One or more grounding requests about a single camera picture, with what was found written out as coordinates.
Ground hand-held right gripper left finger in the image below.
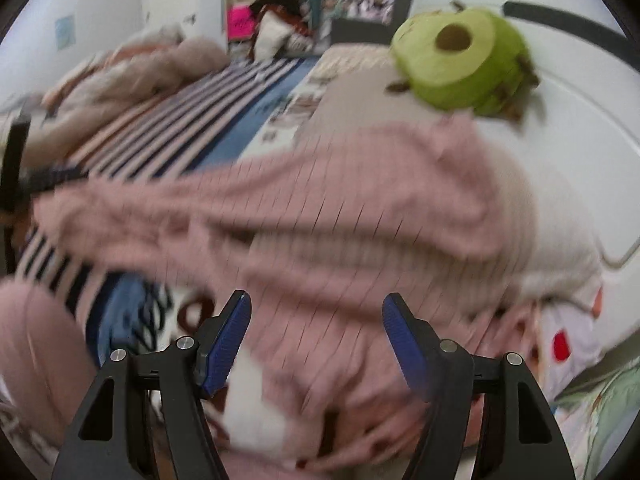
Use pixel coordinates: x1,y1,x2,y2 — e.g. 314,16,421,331
51,290,252,480

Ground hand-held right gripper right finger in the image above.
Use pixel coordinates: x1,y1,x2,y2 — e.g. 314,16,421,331
382,292,568,480

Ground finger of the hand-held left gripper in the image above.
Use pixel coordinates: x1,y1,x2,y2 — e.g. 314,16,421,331
20,165,91,196

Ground pink checked pants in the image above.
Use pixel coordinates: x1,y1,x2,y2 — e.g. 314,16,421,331
31,110,543,480

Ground crumpled beige duvet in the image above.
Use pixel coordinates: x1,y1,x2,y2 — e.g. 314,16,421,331
0,25,231,161

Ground striped printed blanket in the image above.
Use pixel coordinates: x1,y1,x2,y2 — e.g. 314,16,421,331
12,55,331,461

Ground white printed cloth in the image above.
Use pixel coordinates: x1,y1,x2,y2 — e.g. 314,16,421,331
537,280,608,403

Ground green floral cloth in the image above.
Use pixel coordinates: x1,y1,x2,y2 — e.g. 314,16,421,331
552,360,640,480

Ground pink shopping bag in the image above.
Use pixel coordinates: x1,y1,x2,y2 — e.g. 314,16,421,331
226,4,253,41

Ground beige pillow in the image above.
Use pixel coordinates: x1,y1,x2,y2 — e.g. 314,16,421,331
295,72,603,311

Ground white puffer jacket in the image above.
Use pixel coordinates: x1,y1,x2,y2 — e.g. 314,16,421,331
250,10,296,61

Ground white bed headboard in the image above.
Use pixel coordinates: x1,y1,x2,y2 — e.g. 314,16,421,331
407,0,640,391

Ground green avocado plush pillow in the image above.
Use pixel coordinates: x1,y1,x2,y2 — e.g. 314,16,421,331
385,2,541,123

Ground dark clothes pile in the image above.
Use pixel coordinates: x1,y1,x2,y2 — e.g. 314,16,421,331
250,0,316,26

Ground floral pillow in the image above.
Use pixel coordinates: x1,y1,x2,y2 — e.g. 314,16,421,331
312,45,401,81

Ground dark grey desk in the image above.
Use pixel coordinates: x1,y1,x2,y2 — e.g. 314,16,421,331
330,17,401,51

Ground light blue wall poster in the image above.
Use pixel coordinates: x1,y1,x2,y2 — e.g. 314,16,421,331
54,15,77,51

